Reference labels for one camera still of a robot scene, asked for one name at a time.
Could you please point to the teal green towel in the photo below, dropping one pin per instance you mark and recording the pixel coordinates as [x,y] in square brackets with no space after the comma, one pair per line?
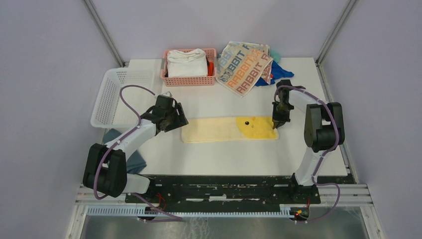
[275,55]

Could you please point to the white cable duct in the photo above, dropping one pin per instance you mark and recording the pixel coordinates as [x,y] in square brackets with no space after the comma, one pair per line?
[140,211]

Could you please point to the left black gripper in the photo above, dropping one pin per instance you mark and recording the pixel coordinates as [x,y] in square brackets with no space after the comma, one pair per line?
[180,120]

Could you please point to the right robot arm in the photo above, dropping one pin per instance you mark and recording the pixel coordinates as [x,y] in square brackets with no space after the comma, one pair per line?
[323,130]

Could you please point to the grey blue towel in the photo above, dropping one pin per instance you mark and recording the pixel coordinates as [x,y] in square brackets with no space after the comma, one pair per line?
[135,163]

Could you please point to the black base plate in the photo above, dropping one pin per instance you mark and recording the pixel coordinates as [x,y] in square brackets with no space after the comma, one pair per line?
[235,194]

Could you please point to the aluminium frame rails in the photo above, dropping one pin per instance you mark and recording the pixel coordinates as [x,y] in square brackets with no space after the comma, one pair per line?
[345,214]

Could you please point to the yellow duck towel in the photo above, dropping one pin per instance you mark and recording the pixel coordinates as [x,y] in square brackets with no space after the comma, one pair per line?
[229,129]

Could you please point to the white plastic basket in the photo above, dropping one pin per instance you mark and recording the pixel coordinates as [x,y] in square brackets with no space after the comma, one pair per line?
[110,111]

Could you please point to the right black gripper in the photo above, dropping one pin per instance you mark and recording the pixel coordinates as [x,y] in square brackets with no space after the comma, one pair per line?
[278,120]

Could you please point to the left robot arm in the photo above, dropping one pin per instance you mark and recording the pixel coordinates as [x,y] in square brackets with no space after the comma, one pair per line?
[106,170]

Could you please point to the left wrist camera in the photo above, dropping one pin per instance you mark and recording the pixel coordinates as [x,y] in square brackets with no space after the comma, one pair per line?
[167,94]

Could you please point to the rabbit print towel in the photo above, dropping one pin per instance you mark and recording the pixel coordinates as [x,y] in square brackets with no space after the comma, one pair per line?
[241,65]

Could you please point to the white folded towel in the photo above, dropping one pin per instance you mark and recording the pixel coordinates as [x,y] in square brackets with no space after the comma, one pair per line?
[187,64]

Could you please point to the orange towel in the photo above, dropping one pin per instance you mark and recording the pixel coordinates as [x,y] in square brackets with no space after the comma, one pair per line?
[210,66]

